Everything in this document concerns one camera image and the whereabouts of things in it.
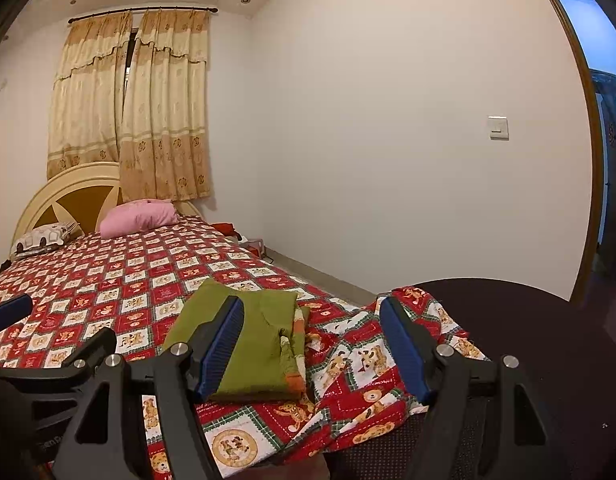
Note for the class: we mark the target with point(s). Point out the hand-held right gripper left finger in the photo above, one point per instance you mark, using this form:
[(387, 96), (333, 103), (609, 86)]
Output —
[(220, 350)]

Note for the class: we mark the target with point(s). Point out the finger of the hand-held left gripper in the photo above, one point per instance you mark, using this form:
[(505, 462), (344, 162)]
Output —
[(8, 310), (63, 367)]

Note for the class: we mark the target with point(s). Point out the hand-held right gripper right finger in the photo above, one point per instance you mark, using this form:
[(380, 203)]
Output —
[(405, 355)]

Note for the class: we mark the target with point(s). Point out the green orange striped sweater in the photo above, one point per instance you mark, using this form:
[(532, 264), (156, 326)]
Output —
[(258, 330)]

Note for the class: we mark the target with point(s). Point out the white patterned pillow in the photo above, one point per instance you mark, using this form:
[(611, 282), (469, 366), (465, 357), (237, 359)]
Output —
[(43, 237)]

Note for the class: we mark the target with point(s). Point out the red printed blanket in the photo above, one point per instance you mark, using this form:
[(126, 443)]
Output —
[(138, 280)]

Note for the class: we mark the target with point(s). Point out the small white red box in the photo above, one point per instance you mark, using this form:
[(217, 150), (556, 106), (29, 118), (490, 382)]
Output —
[(255, 247)]

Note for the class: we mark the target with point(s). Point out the red cloth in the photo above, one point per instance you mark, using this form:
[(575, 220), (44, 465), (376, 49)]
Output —
[(225, 230)]

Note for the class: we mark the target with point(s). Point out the cream yellow headboard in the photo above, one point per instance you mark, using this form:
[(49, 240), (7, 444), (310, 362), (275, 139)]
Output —
[(73, 200)]

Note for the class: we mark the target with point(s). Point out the dark round mesh seat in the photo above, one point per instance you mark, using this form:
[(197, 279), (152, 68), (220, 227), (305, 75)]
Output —
[(538, 320)]

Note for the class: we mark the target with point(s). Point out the pink pillow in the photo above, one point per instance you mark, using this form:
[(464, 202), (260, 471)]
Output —
[(138, 217)]

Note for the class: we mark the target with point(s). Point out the beige patterned curtain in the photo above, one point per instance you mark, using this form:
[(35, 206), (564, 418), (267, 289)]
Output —
[(88, 100), (168, 110)]

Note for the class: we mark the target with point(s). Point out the dark door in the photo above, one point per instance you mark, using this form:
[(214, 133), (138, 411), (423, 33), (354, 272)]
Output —
[(613, 160)]

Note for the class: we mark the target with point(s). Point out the black curtain rod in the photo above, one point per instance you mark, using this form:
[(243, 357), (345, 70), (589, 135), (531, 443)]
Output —
[(136, 10)]

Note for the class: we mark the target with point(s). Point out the white light switch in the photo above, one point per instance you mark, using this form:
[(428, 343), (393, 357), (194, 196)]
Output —
[(498, 127)]

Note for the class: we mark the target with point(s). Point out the wooden door frame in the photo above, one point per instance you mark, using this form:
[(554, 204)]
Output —
[(590, 135)]

